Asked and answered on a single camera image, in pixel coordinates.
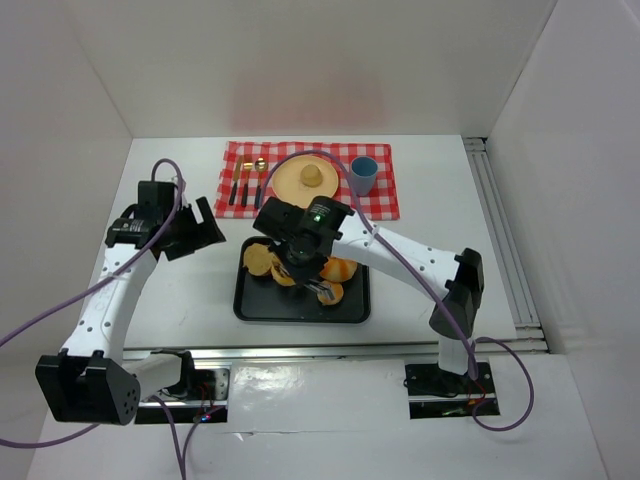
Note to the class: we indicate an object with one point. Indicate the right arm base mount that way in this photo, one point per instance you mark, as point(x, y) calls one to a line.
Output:
point(435, 393)

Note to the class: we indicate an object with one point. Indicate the silver metal tongs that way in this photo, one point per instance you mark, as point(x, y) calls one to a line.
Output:
point(312, 285)

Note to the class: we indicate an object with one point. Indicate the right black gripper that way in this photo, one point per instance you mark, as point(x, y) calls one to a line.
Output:
point(304, 273)

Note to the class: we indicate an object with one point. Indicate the red checkered cloth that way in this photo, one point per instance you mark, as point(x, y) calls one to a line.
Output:
point(380, 204)

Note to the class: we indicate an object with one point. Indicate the blue cup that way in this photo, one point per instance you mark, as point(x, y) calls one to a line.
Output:
point(363, 174)

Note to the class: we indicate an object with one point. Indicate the small round tan muffin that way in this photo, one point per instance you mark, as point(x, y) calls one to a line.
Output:
point(311, 176)

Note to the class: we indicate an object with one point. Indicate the flat brown speckled bread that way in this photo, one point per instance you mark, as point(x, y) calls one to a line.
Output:
point(258, 260)

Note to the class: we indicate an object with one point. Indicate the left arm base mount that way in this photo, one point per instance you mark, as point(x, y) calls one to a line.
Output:
point(191, 393)

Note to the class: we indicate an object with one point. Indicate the yellow plate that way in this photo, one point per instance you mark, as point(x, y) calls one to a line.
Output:
point(287, 186)

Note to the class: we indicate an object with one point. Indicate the orange ring donut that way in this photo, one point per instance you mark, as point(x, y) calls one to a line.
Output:
point(281, 277)

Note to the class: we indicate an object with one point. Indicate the gold spoon black handle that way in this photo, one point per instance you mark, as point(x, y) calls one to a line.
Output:
point(261, 166)

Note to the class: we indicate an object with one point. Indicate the aluminium front rail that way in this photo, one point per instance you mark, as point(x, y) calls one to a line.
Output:
point(314, 352)

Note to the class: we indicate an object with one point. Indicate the gold knife black handle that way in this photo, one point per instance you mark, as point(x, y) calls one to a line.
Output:
point(235, 178)

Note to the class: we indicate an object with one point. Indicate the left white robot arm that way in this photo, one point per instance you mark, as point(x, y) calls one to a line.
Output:
point(86, 382)

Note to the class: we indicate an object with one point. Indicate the small round orange bun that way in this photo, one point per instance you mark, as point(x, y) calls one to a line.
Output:
point(335, 295)

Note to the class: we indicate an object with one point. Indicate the black tray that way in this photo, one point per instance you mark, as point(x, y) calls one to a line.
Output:
point(262, 299)

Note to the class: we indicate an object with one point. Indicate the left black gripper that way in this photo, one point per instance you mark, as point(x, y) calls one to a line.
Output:
point(190, 236)

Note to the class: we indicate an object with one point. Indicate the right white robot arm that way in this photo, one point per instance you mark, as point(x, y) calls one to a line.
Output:
point(455, 282)

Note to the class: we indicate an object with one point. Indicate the gold fork black handle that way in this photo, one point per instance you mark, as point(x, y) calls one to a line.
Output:
point(248, 166)

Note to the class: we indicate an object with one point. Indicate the large swirled orange bun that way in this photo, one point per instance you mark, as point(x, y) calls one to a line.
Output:
point(338, 270)

